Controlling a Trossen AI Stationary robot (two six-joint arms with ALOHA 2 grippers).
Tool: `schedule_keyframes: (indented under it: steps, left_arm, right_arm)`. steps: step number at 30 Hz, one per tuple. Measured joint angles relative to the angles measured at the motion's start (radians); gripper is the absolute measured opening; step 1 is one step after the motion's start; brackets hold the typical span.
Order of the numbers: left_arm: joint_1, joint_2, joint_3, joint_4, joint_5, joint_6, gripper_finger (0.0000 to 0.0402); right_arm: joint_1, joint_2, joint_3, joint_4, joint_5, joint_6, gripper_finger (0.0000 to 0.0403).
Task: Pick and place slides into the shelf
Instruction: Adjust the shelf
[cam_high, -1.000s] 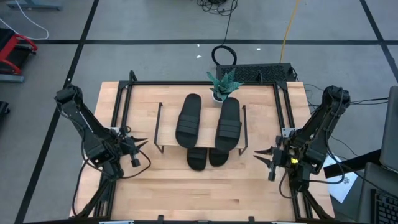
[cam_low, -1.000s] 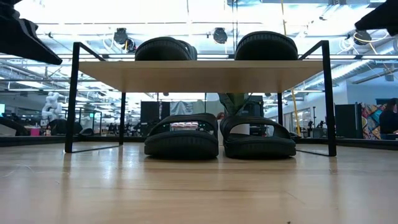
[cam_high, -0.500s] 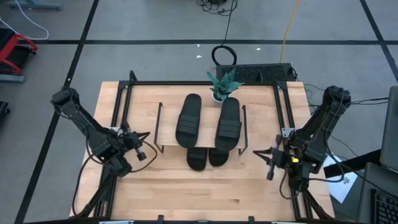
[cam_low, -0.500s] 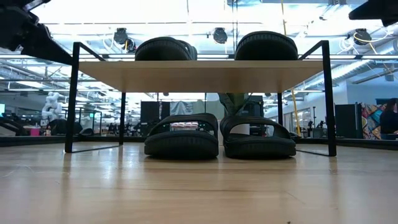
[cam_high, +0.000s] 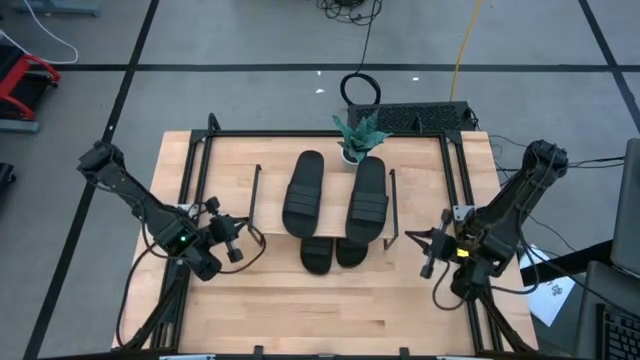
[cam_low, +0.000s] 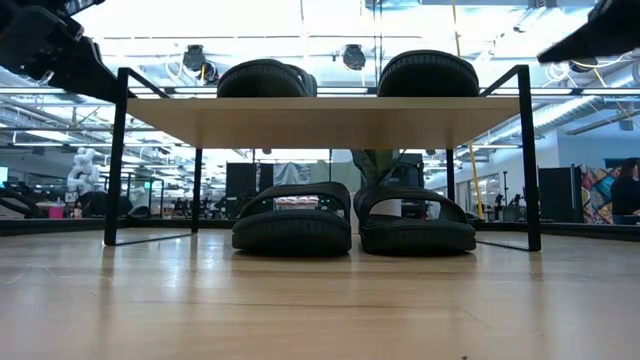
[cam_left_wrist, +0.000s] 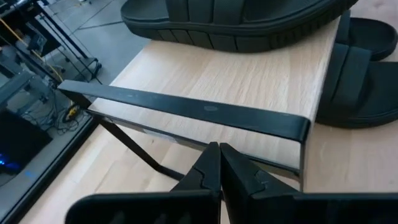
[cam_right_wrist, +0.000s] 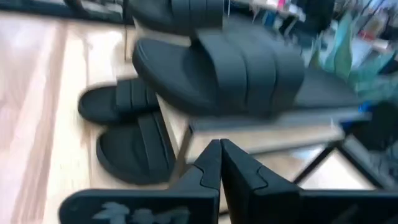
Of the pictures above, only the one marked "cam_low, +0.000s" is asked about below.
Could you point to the black partition panel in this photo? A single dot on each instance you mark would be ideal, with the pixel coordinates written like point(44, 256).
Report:
point(242, 180)

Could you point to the black cabinet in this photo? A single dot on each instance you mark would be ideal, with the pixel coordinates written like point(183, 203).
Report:
point(557, 195)

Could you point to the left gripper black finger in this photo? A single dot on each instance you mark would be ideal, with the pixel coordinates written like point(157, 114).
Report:
point(95, 75)

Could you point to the black aluminium table frame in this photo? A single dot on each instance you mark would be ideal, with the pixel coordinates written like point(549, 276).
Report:
point(50, 226)

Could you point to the colourful wall mural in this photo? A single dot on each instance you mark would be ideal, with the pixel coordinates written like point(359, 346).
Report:
point(595, 195)

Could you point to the pink container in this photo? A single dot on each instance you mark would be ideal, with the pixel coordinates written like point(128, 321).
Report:
point(56, 211)

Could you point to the black rubber slide sandal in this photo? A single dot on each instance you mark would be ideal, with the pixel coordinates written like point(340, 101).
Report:
point(260, 80)
point(427, 75)
point(415, 237)
point(292, 232)

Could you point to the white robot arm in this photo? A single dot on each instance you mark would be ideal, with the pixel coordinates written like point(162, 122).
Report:
point(84, 170)

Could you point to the black round ceiling fixture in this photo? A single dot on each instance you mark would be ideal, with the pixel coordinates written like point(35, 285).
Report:
point(194, 57)
point(354, 56)

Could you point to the wooden shelf with black legs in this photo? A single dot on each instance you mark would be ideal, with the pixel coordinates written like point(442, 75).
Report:
point(325, 122)

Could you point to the green artificial succulent plant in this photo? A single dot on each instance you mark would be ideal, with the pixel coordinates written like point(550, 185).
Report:
point(375, 167)

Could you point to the person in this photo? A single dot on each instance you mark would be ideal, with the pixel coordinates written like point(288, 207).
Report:
point(625, 195)

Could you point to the white plant pot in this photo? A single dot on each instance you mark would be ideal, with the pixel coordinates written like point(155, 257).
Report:
point(387, 207)

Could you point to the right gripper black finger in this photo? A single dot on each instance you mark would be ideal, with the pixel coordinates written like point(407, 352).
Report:
point(595, 42)

